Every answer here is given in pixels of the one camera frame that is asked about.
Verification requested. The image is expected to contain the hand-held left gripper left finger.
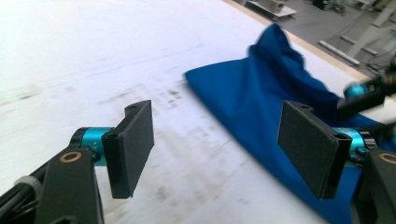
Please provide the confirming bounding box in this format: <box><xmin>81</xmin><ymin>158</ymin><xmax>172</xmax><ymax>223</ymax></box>
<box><xmin>70</xmin><ymin>99</ymin><xmax>156</xmax><ymax>200</ymax></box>

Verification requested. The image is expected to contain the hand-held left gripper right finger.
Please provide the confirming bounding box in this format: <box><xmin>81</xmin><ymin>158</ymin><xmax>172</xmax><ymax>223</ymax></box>
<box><xmin>276</xmin><ymin>100</ymin><xmax>378</xmax><ymax>201</ymax></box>

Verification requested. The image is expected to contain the blue t-shirt with white print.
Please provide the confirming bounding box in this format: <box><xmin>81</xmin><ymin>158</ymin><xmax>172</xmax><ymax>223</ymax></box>
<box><xmin>184</xmin><ymin>22</ymin><xmax>396</xmax><ymax>224</ymax></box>

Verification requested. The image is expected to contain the white metal stand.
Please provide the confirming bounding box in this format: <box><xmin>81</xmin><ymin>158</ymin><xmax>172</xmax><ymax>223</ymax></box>
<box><xmin>317</xmin><ymin>0</ymin><xmax>396</xmax><ymax>67</ymax></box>

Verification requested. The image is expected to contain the white table mat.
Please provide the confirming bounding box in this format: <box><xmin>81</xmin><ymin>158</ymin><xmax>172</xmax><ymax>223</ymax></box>
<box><xmin>0</xmin><ymin>0</ymin><xmax>396</xmax><ymax>224</ymax></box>

